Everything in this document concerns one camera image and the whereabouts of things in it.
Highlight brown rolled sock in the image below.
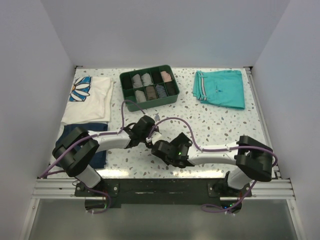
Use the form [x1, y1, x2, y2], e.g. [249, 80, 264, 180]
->
[145, 85, 157, 101]

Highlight teal folded shorts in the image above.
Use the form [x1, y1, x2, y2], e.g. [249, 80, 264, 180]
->
[192, 70, 245, 110]

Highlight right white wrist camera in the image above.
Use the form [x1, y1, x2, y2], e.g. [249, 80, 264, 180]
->
[145, 131, 162, 145]

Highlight pink rolled underwear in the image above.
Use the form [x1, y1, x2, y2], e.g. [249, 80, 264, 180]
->
[160, 71, 172, 83]

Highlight white daisy print shirt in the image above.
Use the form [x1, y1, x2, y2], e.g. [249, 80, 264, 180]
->
[61, 76, 114, 125]

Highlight green divided organizer tray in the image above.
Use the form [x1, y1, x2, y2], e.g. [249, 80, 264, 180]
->
[119, 65, 180, 112]

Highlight striped rolled sock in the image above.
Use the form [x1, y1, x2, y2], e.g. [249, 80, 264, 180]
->
[155, 84, 168, 99]

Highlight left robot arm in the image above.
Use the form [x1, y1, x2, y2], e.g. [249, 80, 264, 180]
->
[52, 115, 155, 196]

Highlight beige grey rolled sock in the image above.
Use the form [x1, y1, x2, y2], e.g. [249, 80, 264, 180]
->
[134, 90, 147, 103]

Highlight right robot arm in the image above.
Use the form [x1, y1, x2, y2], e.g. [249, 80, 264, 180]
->
[146, 132, 275, 197]

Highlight light grey rolled sock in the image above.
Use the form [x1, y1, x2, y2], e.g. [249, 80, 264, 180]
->
[141, 73, 153, 87]

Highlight black rolled sock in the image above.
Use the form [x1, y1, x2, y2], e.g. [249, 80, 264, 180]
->
[165, 81, 177, 96]

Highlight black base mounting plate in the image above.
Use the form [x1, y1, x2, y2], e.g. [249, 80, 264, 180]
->
[74, 178, 251, 213]

